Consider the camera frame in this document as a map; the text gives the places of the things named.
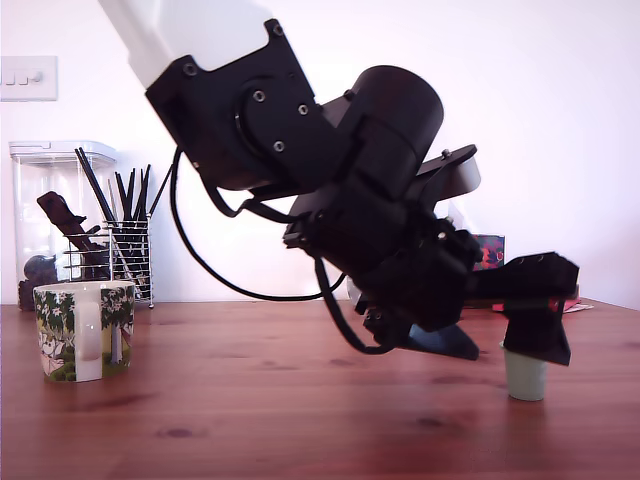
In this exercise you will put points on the pale green coffee capsule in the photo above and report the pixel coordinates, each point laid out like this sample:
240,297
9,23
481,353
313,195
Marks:
525,380

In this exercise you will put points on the flat pink packet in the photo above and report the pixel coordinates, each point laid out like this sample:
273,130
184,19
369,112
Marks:
587,306

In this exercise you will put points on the floral tissue box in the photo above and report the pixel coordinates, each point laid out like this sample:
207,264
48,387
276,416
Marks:
492,252

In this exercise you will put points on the black utensil stick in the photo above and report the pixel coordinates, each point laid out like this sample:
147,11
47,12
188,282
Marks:
139,200
131,200
146,195
122,200
160,190
94,180

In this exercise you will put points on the floral print ceramic mug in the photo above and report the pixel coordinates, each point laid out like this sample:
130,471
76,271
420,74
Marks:
60,340

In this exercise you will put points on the dark brown wooden tool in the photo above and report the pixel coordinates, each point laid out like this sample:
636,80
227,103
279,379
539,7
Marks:
60,212

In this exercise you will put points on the clear plastic storage container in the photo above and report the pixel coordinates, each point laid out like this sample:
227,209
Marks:
30,170

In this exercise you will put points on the white wall light switch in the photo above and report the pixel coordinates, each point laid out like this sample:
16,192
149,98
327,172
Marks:
30,65

